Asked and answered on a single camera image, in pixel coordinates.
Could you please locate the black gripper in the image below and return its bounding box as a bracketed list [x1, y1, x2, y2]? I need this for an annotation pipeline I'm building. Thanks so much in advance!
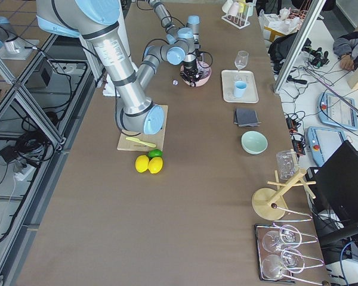
[181, 54, 203, 87]

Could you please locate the pink bowl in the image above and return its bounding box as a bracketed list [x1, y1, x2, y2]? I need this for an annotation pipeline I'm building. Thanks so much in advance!
[180, 61, 212, 87]

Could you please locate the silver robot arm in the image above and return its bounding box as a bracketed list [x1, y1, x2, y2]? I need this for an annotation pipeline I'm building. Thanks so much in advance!
[36, 0, 202, 135]
[147, 0, 200, 45]

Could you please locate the light blue cup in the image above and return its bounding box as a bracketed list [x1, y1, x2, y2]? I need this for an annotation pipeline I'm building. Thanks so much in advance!
[233, 80, 247, 98]

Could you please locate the pink cup on rack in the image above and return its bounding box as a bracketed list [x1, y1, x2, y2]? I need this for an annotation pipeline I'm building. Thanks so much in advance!
[227, 2, 240, 17]

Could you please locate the white cup drying rack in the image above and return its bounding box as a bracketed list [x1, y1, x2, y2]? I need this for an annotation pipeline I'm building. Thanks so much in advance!
[221, 0, 256, 29]

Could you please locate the person hand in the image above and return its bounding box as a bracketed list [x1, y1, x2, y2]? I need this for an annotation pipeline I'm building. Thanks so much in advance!
[340, 55, 354, 71]

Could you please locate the white serving tray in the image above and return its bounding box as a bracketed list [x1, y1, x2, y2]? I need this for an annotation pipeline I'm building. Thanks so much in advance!
[221, 70, 259, 104]

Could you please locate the clear wine glass on tray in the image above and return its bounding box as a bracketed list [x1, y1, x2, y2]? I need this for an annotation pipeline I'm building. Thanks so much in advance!
[234, 51, 249, 71]

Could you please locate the grey folded cloth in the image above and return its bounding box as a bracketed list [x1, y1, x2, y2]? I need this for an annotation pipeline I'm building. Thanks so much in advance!
[233, 108, 261, 127]

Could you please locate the bamboo cutting board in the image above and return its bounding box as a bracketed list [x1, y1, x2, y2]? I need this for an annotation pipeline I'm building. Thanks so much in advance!
[117, 105, 168, 152]

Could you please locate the yellow-green plastic knife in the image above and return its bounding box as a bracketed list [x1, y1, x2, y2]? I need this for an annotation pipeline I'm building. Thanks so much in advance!
[125, 136, 156, 148]

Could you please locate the green lime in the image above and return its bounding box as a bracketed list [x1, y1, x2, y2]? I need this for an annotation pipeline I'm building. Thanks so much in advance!
[148, 149, 163, 158]

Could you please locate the black backpack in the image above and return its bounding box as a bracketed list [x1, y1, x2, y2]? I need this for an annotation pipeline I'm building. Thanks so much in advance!
[268, 32, 298, 74]

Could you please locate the mint green bowl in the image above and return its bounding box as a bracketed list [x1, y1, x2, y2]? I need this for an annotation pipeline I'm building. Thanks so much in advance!
[241, 130, 269, 155]

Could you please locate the yellow lemon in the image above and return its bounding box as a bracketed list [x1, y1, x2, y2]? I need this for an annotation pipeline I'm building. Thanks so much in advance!
[148, 157, 163, 174]
[135, 155, 150, 173]

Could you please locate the upper teach pendant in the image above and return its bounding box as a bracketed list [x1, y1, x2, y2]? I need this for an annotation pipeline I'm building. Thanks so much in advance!
[317, 92, 358, 130]

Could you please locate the teach pendant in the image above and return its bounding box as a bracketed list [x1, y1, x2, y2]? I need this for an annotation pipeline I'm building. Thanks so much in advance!
[317, 92, 358, 130]
[305, 126, 346, 167]

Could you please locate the lower teach pendant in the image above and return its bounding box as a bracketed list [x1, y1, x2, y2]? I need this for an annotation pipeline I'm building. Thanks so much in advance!
[305, 126, 346, 167]

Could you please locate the wooden mug tree stand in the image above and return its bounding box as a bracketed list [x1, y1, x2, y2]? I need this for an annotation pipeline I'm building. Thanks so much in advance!
[251, 148, 317, 220]

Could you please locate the upper inverted wine glass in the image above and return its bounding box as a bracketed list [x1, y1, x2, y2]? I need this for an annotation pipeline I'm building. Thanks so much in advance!
[261, 225, 301, 254]

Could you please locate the inverted wine glass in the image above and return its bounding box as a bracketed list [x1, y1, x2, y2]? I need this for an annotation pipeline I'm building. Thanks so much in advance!
[261, 248, 305, 281]
[261, 225, 301, 254]

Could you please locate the black monitor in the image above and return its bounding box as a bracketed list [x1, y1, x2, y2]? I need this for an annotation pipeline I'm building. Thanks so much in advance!
[316, 141, 358, 227]

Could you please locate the metal wine glass rack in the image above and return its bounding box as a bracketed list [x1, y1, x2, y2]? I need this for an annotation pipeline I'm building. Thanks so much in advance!
[254, 207, 326, 283]

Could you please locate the lower inverted wine glass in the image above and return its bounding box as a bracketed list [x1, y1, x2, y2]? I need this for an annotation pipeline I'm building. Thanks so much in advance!
[261, 248, 305, 281]

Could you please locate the aluminium frame post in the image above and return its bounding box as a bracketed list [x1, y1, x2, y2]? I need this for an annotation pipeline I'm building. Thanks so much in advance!
[273, 0, 326, 95]

